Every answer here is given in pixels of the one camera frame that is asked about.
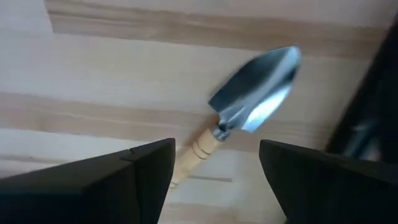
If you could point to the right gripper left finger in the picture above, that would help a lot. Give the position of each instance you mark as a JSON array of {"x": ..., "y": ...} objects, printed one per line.
[{"x": 93, "y": 186}]

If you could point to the black metal table frame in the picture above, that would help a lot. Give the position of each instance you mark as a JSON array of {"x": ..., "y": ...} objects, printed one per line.
[{"x": 373, "y": 93}]

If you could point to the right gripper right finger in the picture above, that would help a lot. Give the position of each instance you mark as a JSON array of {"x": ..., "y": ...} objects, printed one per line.
[{"x": 326, "y": 186}]

